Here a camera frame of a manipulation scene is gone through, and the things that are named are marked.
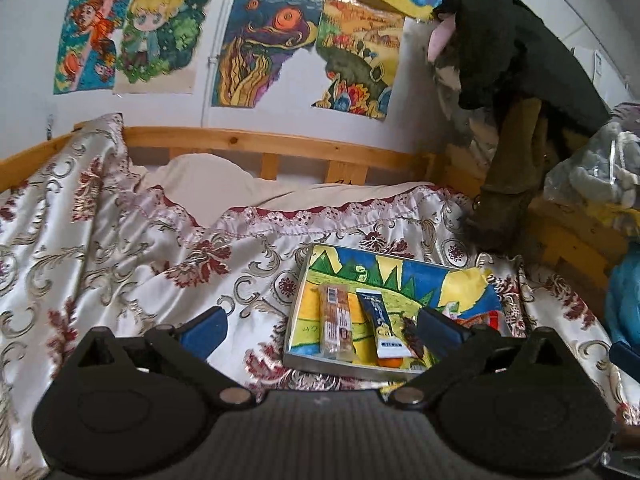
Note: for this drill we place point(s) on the beige pillow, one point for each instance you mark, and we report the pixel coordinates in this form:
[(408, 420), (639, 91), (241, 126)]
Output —
[(225, 180)]

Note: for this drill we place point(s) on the green-clad figure wall poster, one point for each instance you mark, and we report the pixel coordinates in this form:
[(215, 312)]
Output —
[(157, 35)]

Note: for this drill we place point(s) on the small red snack packet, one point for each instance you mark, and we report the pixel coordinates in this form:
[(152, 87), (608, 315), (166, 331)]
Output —
[(477, 320)]

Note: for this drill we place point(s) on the wooden bed frame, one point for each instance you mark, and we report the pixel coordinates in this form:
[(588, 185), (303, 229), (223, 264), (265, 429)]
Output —
[(250, 139)]

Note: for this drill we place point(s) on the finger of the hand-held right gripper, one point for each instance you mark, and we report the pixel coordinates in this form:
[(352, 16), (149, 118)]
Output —
[(626, 359)]

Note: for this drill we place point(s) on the blue bag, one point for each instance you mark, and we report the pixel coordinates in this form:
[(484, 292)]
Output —
[(625, 295)]

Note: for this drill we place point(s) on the floral satin blanket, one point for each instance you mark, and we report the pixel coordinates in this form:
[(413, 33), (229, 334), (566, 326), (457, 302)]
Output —
[(125, 260)]

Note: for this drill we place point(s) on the orange tangerine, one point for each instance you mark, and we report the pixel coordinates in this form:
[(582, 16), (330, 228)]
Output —
[(390, 363)]

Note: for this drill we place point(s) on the brown trousers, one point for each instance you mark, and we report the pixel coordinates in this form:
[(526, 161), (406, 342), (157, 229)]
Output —
[(515, 180)]

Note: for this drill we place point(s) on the black garment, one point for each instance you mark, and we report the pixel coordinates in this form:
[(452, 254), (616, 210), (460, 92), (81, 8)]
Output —
[(510, 50)]

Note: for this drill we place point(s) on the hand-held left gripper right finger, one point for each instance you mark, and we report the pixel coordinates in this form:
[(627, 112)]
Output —
[(440, 329)]

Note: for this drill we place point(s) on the shallow box with crayon drawing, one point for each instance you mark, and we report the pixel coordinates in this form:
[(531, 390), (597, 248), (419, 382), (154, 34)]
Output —
[(380, 280)]

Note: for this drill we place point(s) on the blue and white snack packet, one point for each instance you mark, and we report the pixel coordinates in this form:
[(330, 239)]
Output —
[(381, 325)]

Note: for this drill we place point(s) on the clear packet of brown bars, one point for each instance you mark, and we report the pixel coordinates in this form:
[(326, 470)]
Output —
[(336, 322)]

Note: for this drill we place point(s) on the clear plastic bag of clothes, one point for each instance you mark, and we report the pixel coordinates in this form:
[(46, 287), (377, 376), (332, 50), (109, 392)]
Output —
[(595, 165)]

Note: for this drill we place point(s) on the white wall conduit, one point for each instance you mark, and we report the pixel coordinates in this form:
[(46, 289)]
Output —
[(216, 50)]

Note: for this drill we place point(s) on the swirly night sky wall poster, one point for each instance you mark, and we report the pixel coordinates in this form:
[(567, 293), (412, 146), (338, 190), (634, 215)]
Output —
[(260, 45)]

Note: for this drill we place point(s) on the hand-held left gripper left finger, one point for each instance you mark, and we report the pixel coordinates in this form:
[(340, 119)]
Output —
[(202, 332)]

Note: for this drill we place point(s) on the yellow landscape wall poster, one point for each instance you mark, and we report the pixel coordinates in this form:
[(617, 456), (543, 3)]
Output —
[(357, 55)]

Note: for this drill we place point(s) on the grey patterned cloth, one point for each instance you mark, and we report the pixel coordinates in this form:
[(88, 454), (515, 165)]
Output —
[(465, 110)]

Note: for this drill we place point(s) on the white wall socket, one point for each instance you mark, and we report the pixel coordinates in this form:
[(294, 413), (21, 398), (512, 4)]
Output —
[(50, 126)]

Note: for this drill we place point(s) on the pink cloth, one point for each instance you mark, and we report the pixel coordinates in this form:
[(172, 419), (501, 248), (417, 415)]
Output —
[(440, 40)]

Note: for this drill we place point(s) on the orange-haired figure wall poster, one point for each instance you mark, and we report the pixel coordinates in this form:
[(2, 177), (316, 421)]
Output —
[(87, 40)]

